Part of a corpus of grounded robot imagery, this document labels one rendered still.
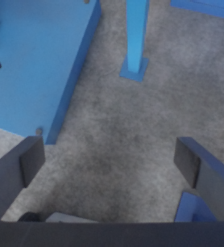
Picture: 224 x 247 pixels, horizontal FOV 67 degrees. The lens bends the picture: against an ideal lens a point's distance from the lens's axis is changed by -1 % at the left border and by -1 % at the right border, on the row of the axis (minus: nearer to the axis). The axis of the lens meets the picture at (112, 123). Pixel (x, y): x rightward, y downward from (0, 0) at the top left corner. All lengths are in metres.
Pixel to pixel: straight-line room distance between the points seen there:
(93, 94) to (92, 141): 0.26
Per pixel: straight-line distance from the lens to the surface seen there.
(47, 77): 0.97
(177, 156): 0.17
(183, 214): 1.01
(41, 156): 0.17
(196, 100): 1.02
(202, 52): 1.12
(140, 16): 0.62
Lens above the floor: 0.93
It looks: 81 degrees down
